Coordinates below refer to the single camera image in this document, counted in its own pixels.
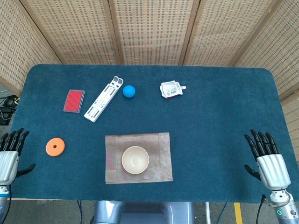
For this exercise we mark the woven bamboo screen panel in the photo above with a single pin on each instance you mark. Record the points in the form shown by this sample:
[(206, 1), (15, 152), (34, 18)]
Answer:
[(287, 58), (77, 35), (151, 35), (229, 35), (14, 46)]

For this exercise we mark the crumpled white spout pouch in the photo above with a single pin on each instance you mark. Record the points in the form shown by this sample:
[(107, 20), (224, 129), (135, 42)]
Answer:
[(170, 89)]

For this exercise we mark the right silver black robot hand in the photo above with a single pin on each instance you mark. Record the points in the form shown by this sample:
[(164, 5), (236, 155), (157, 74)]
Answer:
[(273, 170)]

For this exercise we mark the beige bowl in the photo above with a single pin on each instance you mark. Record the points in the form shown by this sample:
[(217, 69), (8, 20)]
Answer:
[(135, 159)]

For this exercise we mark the white table leg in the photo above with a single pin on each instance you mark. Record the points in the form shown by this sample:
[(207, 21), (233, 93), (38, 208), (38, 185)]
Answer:
[(208, 213)]

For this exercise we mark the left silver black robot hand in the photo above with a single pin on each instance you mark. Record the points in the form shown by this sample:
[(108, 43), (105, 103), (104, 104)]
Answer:
[(8, 161)]

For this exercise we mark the blue felt table cover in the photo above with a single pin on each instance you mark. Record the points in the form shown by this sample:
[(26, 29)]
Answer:
[(210, 140)]

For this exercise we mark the black floor equipment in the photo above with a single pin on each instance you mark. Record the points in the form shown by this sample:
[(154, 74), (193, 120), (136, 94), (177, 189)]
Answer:
[(8, 105)]

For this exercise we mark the brown woven placemat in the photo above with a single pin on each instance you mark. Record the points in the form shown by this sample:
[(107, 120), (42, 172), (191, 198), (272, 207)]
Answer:
[(112, 163)]

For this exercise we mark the red card in clear case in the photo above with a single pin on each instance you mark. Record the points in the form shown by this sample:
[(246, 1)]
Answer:
[(73, 101)]

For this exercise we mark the blue-grey robot torso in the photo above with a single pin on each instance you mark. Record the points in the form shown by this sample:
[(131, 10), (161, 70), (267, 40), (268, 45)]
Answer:
[(140, 214)]

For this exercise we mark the blue ball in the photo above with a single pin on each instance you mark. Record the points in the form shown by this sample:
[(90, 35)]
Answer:
[(129, 91)]

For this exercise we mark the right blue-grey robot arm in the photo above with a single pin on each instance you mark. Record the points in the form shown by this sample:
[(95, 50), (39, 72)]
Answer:
[(283, 210)]

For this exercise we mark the orange disc with hole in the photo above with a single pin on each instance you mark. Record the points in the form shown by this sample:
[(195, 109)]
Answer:
[(50, 150)]

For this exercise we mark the white folding stand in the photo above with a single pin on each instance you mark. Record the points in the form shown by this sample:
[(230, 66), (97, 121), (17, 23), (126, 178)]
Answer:
[(104, 99)]

